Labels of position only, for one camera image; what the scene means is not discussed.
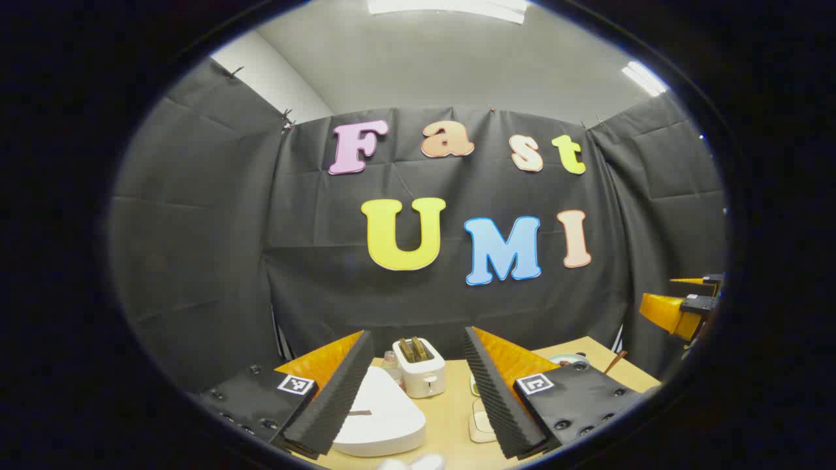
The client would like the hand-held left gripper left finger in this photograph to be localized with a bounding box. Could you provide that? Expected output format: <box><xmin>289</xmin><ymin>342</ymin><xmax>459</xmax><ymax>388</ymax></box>
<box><xmin>198</xmin><ymin>330</ymin><xmax>375</xmax><ymax>456</ymax></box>

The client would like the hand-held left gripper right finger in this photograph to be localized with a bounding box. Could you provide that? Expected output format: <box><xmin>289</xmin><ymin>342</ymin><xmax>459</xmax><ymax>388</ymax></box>
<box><xmin>464</xmin><ymin>326</ymin><xmax>644</xmax><ymax>460</ymax></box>

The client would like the white rice cooker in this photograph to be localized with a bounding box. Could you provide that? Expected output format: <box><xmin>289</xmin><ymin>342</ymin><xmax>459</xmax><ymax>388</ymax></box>
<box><xmin>333</xmin><ymin>366</ymin><xmax>426</xmax><ymax>458</ymax></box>

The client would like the clear plastic container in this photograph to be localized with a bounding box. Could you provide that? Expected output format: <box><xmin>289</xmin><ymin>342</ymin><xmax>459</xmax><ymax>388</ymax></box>
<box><xmin>468</xmin><ymin>398</ymin><xmax>497</xmax><ymax>445</ymax></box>

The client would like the clear plastic water bottle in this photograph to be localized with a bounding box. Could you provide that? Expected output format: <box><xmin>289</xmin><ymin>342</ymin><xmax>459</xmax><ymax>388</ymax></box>
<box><xmin>382</xmin><ymin>351</ymin><xmax>406</xmax><ymax>392</ymax></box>

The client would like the white toaster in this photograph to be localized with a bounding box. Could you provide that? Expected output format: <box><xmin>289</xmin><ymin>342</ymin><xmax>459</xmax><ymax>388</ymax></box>
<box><xmin>392</xmin><ymin>337</ymin><xmax>447</xmax><ymax>399</ymax></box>

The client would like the backdrop support stand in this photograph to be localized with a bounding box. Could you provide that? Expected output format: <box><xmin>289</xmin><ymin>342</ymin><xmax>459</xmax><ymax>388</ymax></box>
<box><xmin>271</xmin><ymin>307</ymin><xmax>293</xmax><ymax>361</ymax></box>

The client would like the black backdrop cloth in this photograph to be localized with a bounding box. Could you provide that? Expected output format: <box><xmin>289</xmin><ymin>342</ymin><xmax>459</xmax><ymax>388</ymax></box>
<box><xmin>108</xmin><ymin>57</ymin><xmax>729</xmax><ymax>392</ymax></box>

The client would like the small ceiling light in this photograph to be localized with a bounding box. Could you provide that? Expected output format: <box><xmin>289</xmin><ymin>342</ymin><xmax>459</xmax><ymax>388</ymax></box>
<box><xmin>620</xmin><ymin>61</ymin><xmax>668</xmax><ymax>97</ymax></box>

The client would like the long ceiling light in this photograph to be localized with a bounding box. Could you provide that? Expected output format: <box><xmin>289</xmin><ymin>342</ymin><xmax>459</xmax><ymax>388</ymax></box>
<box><xmin>366</xmin><ymin>0</ymin><xmax>530</xmax><ymax>25</ymax></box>

